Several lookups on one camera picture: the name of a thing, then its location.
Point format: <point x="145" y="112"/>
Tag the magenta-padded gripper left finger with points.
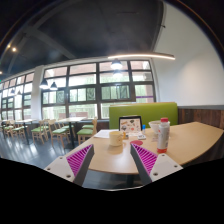
<point x="60" y="166"/>

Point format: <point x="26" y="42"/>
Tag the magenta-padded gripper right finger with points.
<point x="163" y="166"/>

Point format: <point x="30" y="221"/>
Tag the red-capped clear drink bottle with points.
<point x="163" y="136"/>

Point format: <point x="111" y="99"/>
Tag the wooden chairs with green seats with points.
<point x="60" y="131"/>

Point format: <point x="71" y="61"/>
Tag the small white packet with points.
<point x="141" y="136"/>

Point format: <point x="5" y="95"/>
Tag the white bowl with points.
<point x="154" y="126"/>

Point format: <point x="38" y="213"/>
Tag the small blue-capped bottle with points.
<point x="143" y="129"/>

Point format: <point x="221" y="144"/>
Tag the wooden dining table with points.
<point x="25" y="121"/>
<point x="71" y="120"/>

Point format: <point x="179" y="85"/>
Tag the black-framed tablet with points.
<point x="130" y="125"/>

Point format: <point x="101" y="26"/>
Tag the cream cartoon-print mug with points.
<point x="115" y="138"/>

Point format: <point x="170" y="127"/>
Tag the white paper sheet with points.
<point x="105" y="133"/>

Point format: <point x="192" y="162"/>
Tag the curved linear ceiling light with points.
<point x="143" y="56"/>

